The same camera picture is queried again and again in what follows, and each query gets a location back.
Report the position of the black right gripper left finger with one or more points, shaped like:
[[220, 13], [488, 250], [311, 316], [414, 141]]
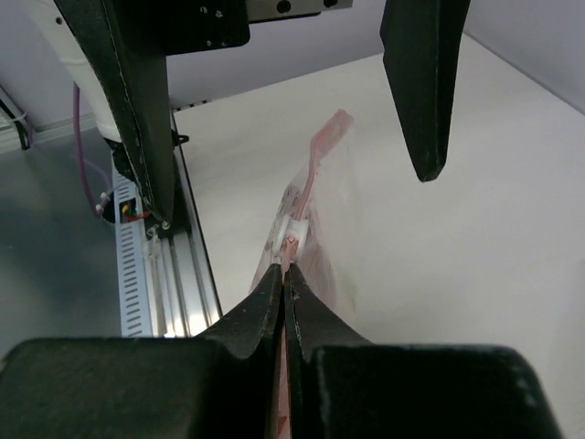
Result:
[[221, 383]]

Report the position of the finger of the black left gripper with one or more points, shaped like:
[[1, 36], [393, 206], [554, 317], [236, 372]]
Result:
[[117, 39], [421, 41]]

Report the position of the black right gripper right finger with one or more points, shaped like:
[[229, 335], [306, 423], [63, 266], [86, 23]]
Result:
[[345, 386]]

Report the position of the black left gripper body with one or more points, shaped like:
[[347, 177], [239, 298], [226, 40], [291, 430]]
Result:
[[182, 27]]

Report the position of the clear zip top bag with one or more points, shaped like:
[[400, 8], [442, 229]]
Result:
[[310, 241]]

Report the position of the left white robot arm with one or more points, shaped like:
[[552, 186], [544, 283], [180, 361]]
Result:
[[56, 31]]

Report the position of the aluminium mounting rail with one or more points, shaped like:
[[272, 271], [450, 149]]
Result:
[[182, 295]]

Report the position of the white slotted cable duct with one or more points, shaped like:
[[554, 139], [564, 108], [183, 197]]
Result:
[[129, 237]]

